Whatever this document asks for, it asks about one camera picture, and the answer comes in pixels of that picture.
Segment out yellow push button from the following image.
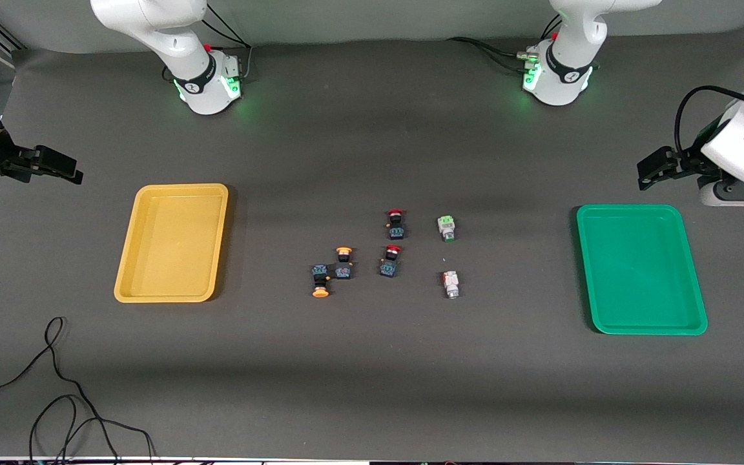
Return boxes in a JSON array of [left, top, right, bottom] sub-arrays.
[[311, 263, 332, 298], [334, 246, 355, 280]]

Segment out green plastic tray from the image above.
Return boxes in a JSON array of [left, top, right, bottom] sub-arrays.
[[576, 204, 708, 336]]

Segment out yellow plastic tray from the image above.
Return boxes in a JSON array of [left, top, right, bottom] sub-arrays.
[[114, 183, 229, 304]]

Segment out dark grey table mat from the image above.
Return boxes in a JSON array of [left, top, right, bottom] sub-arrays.
[[0, 26, 744, 463]]

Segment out aluminium frame profile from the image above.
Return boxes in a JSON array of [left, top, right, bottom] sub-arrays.
[[0, 23, 25, 68]]

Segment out black left arm base cables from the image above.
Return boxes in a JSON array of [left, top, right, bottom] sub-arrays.
[[446, 13, 563, 73]]

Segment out black arm base cables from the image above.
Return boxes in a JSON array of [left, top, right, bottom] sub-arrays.
[[162, 3, 254, 83], [446, 13, 563, 73]]

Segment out loose thin black cable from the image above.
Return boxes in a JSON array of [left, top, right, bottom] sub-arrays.
[[0, 316, 157, 463]]

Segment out black right arm base cables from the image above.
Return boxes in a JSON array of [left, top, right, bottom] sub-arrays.
[[162, 3, 254, 83]]

